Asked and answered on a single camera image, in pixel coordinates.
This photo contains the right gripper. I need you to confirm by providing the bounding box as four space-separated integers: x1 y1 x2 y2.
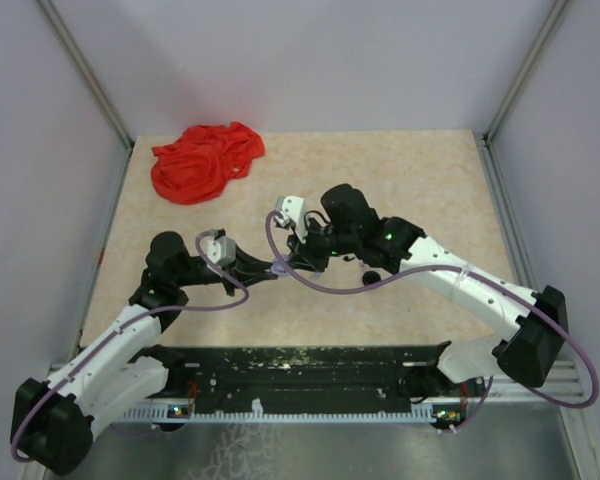
286 215 359 274

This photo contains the purple earbud case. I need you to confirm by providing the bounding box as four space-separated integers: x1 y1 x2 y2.
270 262 289 277

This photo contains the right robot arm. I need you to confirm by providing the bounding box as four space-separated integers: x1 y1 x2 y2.
274 184 568 396

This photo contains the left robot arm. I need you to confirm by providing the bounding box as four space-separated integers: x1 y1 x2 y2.
10 229 275 475

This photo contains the black earbud case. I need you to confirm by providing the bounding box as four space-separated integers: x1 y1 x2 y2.
362 270 382 286

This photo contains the red cloth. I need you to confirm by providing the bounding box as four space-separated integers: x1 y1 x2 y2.
150 122 265 205

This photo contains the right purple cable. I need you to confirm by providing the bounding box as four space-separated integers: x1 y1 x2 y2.
264 210 600 434

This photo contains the purple cable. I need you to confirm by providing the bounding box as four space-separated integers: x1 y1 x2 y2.
10 229 251 461
264 210 600 434

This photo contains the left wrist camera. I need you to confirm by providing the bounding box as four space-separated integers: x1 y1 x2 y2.
206 236 236 268

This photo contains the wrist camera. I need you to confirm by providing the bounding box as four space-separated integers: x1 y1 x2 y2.
206 236 236 268
275 195 307 243

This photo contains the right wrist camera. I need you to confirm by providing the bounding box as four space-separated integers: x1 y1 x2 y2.
275 195 307 243

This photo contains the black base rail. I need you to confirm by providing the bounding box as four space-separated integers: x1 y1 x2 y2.
129 343 484 416

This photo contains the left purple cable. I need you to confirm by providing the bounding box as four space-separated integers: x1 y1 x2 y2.
10 229 251 461

